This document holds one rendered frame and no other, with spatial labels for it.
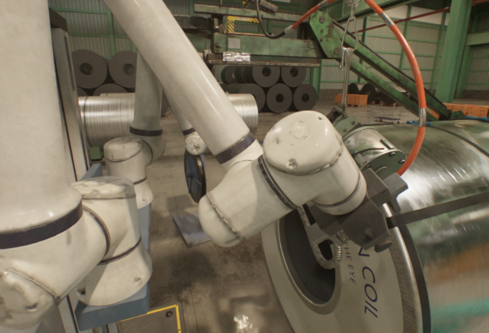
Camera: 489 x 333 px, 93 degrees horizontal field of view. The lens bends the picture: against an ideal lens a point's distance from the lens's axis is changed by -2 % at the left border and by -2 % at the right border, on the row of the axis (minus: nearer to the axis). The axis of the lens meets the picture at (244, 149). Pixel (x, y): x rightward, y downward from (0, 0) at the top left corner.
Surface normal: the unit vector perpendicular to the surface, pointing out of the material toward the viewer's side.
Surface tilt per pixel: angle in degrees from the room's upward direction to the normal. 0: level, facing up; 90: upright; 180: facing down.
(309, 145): 51
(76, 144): 90
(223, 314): 0
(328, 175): 110
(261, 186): 68
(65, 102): 90
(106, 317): 90
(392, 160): 115
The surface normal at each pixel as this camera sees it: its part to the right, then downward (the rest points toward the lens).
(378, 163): 0.27, 0.63
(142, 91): -0.11, 0.25
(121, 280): 0.55, -0.17
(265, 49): 0.33, 0.24
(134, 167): 0.77, 0.17
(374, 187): -0.58, -0.50
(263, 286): 0.00, -0.97
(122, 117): 0.32, -0.08
